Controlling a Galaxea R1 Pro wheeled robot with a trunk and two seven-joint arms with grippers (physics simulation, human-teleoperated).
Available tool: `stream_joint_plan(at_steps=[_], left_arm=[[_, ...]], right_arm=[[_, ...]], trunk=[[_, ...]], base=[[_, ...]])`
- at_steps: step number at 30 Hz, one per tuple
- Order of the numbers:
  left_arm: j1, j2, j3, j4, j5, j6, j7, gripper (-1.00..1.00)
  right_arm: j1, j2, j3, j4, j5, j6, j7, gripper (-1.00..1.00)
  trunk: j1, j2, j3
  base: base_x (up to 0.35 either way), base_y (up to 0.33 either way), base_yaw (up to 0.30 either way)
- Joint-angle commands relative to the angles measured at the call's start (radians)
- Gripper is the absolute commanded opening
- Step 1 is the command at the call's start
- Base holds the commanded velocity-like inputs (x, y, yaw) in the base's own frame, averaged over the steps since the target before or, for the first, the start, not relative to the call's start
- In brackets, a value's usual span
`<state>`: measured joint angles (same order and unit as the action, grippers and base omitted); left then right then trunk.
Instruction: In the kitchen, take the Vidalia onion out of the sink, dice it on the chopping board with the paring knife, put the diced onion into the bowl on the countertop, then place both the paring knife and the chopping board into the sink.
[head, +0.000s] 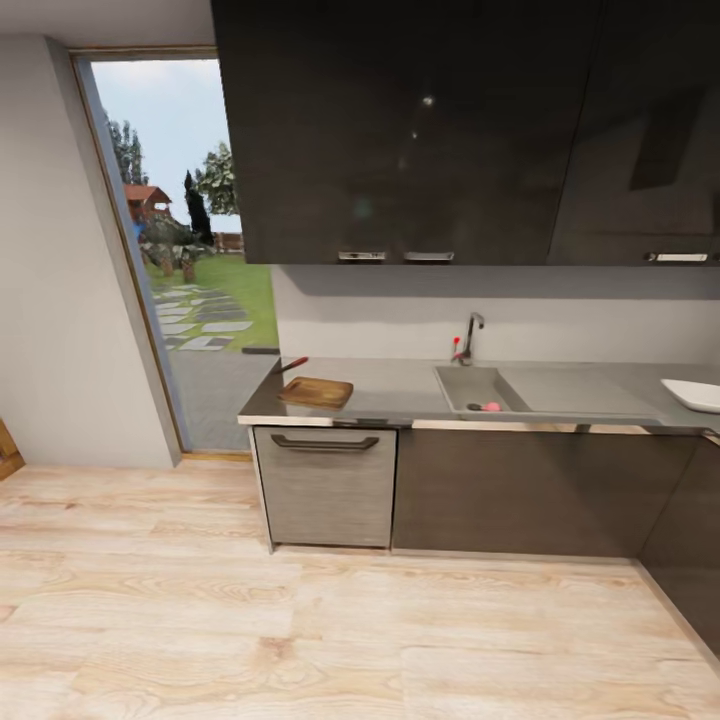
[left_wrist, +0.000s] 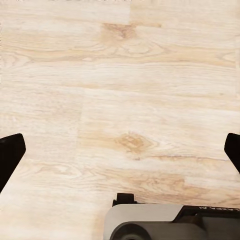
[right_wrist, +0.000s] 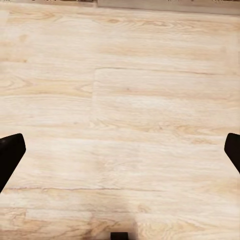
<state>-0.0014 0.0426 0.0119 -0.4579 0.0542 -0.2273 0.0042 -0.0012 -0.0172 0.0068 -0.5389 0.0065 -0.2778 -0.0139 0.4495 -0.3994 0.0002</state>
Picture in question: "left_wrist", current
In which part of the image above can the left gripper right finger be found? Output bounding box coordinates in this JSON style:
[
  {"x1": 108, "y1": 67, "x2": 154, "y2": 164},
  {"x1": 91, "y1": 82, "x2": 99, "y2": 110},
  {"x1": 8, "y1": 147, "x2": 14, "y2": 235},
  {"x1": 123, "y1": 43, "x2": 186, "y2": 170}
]
[{"x1": 224, "y1": 132, "x2": 240, "y2": 173}]

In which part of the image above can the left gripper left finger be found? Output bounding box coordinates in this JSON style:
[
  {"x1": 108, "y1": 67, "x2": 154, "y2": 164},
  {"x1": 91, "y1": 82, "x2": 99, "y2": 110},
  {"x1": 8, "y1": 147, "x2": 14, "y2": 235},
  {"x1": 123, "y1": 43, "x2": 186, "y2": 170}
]
[{"x1": 0, "y1": 133, "x2": 26, "y2": 193}]

